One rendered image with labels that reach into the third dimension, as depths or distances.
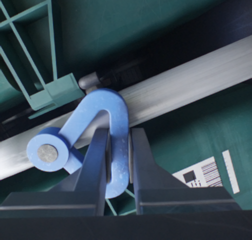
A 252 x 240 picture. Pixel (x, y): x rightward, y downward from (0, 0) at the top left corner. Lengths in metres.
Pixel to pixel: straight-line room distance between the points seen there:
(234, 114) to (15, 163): 0.23
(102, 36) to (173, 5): 0.07
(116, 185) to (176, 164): 0.08
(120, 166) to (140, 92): 0.06
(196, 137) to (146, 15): 0.13
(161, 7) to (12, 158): 0.19
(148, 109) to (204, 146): 0.09
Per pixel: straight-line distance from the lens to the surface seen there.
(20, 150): 0.19
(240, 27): 0.31
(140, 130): 0.15
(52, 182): 0.26
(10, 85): 0.23
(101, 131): 0.15
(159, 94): 0.15
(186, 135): 0.21
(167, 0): 0.19
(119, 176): 0.16
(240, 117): 0.24
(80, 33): 0.18
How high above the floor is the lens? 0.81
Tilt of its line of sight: 5 degrees up
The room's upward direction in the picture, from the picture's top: 112 degrees counter-clockwise
